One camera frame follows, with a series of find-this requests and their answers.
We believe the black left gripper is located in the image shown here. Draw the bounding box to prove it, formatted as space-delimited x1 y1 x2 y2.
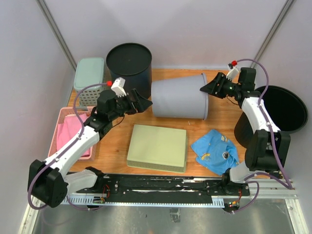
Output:
109 89 153 121

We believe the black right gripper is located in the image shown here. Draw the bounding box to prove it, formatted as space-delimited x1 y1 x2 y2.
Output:
200 73 241 99

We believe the grey plastic bin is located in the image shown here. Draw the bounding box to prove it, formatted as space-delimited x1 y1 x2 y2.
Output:
151 73 209 120

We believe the dark blue cylindrical bin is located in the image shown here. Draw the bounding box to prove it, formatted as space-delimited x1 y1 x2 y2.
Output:
106 43 152 99

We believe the light green plastic basket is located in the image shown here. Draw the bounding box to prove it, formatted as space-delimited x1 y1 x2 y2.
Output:
127 124 188 173

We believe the teal plastic basket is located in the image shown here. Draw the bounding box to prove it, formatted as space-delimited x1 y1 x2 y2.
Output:
74 57 104 106

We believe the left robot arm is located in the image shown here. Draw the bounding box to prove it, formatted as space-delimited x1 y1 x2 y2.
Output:
27 89 153 210

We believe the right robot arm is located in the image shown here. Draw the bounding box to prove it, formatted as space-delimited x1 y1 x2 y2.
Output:
200 67 291 195

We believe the blue cartoon print cloth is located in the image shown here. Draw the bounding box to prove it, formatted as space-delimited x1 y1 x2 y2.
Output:
191 129 239 176

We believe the pink cloth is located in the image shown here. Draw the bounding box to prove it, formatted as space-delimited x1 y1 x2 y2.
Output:
56 114 81 151

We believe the black plastic bin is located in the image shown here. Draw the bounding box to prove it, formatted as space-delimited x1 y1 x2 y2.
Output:
234 85 308 148

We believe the pink plastic basket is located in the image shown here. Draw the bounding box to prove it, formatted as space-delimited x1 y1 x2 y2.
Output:
48 107 97 161

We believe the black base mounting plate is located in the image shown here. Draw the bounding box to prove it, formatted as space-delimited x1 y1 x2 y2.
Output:
68 174 250 200

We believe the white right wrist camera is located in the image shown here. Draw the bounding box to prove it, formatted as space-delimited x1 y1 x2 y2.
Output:
226 63 240 81

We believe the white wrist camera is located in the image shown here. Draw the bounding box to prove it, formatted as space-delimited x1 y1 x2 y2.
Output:
226 63 240 81
111 78 127 98

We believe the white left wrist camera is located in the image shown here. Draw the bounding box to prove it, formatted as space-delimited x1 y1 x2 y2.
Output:
111 78 127 98

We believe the white slotted cable duct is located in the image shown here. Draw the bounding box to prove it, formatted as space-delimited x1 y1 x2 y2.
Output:
62 193 225 208

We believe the aluminium frame rail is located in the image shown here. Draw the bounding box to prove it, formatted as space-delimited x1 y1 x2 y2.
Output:
248 179 298 199

